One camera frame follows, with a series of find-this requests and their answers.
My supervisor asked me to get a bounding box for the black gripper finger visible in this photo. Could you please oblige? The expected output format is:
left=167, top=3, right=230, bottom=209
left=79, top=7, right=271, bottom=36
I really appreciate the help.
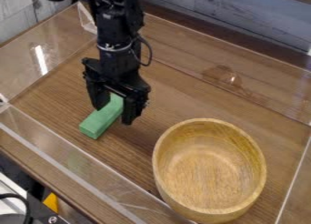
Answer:
left=121, top=95, right=148, bottom=125
left=87, top=79, right=111, bottom=110

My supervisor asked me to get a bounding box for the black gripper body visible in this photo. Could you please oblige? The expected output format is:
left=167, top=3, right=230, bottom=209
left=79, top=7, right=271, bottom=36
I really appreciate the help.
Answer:
left=80, top=48, right=152, bottom=98

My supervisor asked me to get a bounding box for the green rectangular block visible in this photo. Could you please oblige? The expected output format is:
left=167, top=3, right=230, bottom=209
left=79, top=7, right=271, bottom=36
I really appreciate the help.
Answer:
left=79, top=94, right=123, bottom=139

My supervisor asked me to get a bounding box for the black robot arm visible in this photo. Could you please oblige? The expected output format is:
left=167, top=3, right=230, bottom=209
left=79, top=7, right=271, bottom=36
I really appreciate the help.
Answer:
left=81, top=0, right=151, bottom=125

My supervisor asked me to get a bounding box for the brown wooden bowl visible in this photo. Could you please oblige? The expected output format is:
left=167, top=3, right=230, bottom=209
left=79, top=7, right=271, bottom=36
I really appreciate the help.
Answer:
left=152, top=118, right=267, bottom=224

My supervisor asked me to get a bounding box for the black and yellow device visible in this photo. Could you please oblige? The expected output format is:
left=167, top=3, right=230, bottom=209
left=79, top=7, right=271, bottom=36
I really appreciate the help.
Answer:
left=0, top=158, right=75, bottom=224

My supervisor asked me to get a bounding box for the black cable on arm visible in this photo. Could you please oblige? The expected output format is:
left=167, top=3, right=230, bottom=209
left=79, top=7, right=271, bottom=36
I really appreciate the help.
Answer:
left=129, top=35, right=155, bottom=67

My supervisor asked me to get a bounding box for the clear acrylic corner bracket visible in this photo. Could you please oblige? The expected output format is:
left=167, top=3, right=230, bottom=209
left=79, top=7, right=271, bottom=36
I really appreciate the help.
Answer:
left=76, top=3, right=97, bottom=35

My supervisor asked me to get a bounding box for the black cable at bottom left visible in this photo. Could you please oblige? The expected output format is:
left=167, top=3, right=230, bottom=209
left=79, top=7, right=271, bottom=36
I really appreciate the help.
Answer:
left=0, top=192, right=33, bottom=224

